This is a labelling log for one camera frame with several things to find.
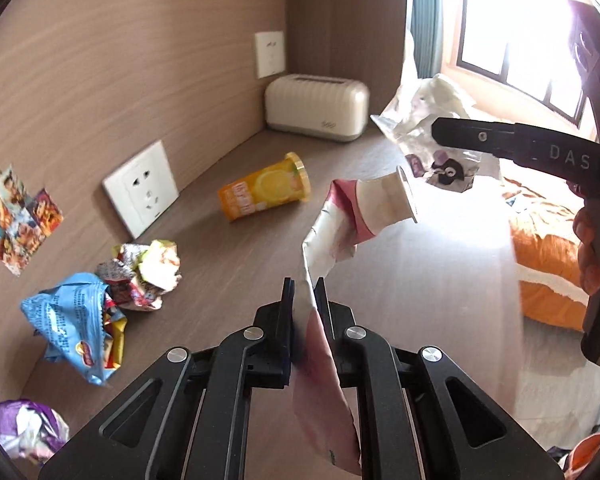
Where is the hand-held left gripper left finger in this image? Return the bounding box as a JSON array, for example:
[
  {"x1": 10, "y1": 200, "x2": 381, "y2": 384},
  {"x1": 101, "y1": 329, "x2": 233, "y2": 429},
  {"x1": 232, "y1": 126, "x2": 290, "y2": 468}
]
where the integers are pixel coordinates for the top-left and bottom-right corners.
[{"x1": 39, "y1": 277, "x2": 297, "y2": 480}]

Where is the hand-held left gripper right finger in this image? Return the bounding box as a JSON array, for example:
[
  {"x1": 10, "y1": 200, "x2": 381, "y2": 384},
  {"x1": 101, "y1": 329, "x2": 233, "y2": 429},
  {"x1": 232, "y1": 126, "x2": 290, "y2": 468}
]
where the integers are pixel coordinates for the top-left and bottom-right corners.
[{"x1": 312, "y1": 277, "x2": 566, "y2": 480}]

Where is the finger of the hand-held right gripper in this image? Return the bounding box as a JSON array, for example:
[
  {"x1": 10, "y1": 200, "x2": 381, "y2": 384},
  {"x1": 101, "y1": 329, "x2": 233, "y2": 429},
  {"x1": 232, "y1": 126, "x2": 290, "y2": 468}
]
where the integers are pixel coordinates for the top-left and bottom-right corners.
[{"x1": 431, "y1": 117, "x2": 518, "y2": 159}]

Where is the white plastic wrapper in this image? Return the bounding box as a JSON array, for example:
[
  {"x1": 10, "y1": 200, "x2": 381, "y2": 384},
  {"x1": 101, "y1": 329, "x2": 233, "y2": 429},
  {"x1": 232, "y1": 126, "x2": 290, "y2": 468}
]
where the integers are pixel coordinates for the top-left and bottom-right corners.
[{"x1": 370, "y1": 74, "x2": 501, "y2": 194}]

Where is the pink white spout pouch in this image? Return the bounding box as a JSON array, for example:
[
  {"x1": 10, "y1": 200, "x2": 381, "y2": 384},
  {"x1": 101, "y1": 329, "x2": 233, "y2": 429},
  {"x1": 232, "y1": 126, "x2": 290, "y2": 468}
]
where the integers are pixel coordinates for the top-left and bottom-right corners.
[{"x1": 292, "y1": 165, "x2": 421, "y2": 476}]

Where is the person's right hand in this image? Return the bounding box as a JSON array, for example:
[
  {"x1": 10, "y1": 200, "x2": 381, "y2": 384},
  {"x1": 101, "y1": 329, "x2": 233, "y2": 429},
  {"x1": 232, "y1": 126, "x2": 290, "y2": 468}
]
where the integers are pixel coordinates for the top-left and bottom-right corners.
[{"x1": 573, "y1": 204, "x2": 600, "y2": 297}]

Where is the window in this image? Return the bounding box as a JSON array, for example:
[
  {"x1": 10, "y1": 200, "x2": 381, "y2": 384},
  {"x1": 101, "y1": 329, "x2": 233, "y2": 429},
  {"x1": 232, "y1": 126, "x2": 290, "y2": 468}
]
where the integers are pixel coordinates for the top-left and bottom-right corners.
[{"x1": 455, "y1": 0, "x2": 600, "y2": 131}]

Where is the orange blanket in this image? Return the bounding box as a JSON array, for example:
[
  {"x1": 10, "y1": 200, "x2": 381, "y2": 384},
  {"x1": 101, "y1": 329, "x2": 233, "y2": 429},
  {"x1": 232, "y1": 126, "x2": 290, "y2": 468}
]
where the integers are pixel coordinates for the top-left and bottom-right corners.
[{"x1": 500, "y1": 175, "x2": 600, "y2": 333}]

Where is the blue grey curtain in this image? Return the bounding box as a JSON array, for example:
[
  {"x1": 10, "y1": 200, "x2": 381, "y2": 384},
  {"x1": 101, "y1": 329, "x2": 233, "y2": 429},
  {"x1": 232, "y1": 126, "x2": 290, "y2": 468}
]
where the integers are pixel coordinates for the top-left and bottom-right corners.
[{"x1": 411, "y1": 0, "x2": 448, "y2": 79}]

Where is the colourful crumpled wrapper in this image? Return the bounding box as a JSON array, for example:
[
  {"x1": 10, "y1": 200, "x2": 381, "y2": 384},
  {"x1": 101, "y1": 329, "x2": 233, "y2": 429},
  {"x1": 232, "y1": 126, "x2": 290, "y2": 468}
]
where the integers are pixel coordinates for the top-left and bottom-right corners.
[{"x1": 96, "y1": 240, "x2": 183, "y2": 313}]

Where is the yellow lemon cup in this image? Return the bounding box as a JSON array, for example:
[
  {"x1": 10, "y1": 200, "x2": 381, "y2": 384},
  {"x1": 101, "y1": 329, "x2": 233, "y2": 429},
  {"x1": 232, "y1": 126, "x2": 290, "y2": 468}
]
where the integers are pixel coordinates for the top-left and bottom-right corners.
[{"x1": 217, "y1": 152, "x2": 312, "y2": 222}]

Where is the cream ribbed box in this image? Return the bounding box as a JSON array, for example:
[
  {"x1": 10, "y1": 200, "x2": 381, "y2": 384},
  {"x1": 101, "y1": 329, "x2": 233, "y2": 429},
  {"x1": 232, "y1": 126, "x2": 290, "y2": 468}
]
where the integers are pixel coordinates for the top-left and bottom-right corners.
[{"x1": 265, "y1": 74, "x2": 370, "y2": 142}]

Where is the blue snack bag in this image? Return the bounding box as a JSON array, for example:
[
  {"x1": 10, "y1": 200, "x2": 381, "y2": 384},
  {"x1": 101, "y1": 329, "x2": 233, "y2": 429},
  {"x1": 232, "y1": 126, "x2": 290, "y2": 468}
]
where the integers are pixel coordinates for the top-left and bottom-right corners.
[{"x1": 20, "y1": 272, "x2": 128, "y2": 386}]

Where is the purple crumpled wrapper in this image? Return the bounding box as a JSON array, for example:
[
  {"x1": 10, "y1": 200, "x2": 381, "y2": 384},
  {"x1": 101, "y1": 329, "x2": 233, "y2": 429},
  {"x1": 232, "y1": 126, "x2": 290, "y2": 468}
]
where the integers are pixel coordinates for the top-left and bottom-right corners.
[{"x1": 0, "y1": 399, "x2": 71, "y2": 463}]

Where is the cluster of cartoon stickers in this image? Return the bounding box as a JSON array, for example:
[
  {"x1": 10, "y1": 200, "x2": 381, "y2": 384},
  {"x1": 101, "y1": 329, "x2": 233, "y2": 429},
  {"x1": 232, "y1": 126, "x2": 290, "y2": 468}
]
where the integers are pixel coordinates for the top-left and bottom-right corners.
[{"x1": 0, "y1": 130, "x2": 64, "y2": 277}]

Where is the white wall outlet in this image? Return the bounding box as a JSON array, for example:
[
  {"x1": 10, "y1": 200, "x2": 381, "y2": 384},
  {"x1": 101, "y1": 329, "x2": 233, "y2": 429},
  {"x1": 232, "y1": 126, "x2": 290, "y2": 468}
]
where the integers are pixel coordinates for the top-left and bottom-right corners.
[
  {"x1": 102, "y1": 140, "x2": 180, "y2": 240},
  {"x1": 254, "y1": 31, "x2": 286, "y2": 79}
]

